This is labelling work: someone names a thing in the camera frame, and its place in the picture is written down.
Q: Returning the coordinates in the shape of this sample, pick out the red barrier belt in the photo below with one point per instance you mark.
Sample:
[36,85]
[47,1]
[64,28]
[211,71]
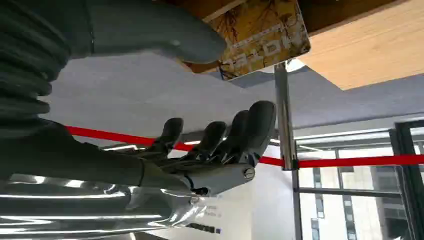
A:
[357,161]

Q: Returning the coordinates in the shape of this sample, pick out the shiny silver metal shell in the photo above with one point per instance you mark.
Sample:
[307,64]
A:
[73,212]

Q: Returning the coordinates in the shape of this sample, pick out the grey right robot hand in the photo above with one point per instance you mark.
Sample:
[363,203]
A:
[99,162]

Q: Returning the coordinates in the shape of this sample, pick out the white sign board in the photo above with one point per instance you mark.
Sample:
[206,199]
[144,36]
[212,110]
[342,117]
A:
[265,205]

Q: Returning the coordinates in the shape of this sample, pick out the ribbed grey right arm sleeve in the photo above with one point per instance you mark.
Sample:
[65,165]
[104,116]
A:
[26,56]

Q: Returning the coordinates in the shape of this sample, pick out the black window frame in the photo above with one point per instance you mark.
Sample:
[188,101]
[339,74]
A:
[409,179]

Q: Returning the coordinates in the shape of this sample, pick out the chrome stanchion post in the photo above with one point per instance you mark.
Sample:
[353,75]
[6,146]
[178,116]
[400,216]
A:
[284,116]

